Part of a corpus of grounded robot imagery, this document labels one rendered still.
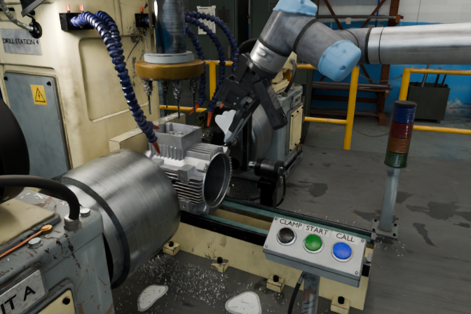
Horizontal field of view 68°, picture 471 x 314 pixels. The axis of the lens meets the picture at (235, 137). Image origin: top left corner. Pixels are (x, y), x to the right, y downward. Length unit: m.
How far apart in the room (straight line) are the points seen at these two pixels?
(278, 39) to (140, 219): 0.44
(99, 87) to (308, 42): 0.60
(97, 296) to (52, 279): 0.10
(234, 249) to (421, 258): 0.53
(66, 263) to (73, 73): 0.53
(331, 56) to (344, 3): 5.18
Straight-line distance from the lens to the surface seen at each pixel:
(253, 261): 0.97
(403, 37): 0.77
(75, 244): 0.57
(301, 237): 0.67
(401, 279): 1.07
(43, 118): 1.07
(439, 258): 1.19
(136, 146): 0.98
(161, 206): 0.74
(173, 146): 0.95
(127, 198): 0.69
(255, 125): 1.15
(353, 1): 5.85
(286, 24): 0.70
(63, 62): 0.96
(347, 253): 0.64
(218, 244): 0.99
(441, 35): 0.76
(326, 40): 0.68
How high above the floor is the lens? 1.45
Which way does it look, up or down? 19 degrees down
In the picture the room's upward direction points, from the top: straight up
